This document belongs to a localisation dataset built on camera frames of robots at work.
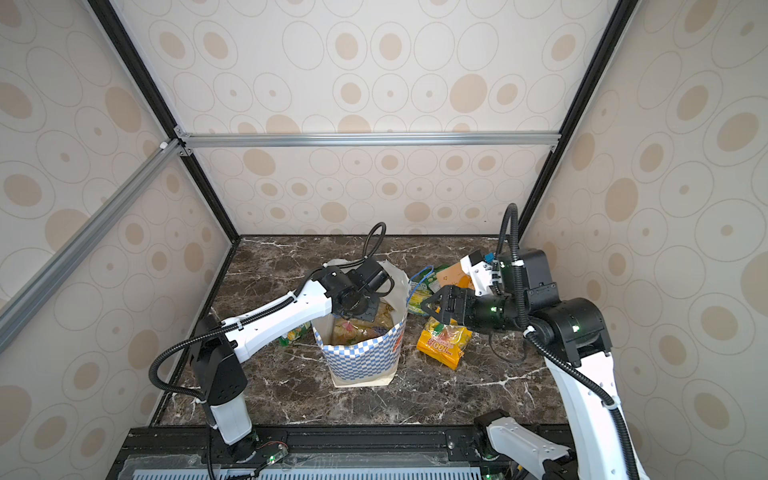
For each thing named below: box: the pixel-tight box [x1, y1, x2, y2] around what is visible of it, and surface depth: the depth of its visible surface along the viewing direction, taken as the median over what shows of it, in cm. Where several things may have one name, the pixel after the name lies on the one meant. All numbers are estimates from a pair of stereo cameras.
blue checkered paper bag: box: [313, 261, 409, 388], surface depth 70 cm
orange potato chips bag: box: [436, 262, 475, 290], surface depth 99 cm
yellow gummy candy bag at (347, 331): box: [332, 299, 394, 345], surface depth 89 cm
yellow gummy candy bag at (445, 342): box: [416, 316, 473, 370], surface depth 89 cm
